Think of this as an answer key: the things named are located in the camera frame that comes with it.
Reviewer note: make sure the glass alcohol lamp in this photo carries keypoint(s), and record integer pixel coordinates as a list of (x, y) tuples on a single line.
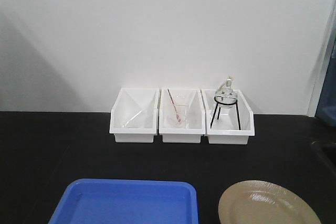
[(225, 95)]

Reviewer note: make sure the middle white storage bin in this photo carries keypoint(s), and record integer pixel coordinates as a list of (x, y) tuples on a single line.
[(195, 127)]

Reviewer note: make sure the clear glass beaker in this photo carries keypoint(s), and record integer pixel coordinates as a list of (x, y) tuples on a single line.
[(183, 107)]

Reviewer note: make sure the blue container at right edge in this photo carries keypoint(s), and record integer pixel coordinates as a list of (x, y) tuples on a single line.
[(326, 105)]

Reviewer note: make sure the beige plate black rim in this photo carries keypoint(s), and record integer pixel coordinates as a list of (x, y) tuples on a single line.
[(256, 201)]

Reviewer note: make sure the glass stirring rod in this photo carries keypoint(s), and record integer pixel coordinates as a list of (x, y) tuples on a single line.
[(136, 121)]

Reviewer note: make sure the blue plastic tray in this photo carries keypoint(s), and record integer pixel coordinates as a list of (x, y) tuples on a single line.
[(127, 201)]

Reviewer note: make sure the black sink basin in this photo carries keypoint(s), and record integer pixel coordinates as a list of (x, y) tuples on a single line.
[(326, 151)]

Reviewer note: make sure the right white storage bin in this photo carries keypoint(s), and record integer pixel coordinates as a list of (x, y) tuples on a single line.
[(225, 130)]

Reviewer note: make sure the black wire tripod stand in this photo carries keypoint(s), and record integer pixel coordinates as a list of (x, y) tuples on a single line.
[(217, 109)]

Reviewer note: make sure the left white storage bin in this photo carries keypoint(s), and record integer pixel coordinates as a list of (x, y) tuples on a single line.
[(130, 101)]

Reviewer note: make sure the red glass thermometer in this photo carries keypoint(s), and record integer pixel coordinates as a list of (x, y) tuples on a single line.
[(178, 118)]

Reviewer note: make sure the white storage bin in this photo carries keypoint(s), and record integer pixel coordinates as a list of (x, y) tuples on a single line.
[(225, 130), (195, 127), (130, 101)]

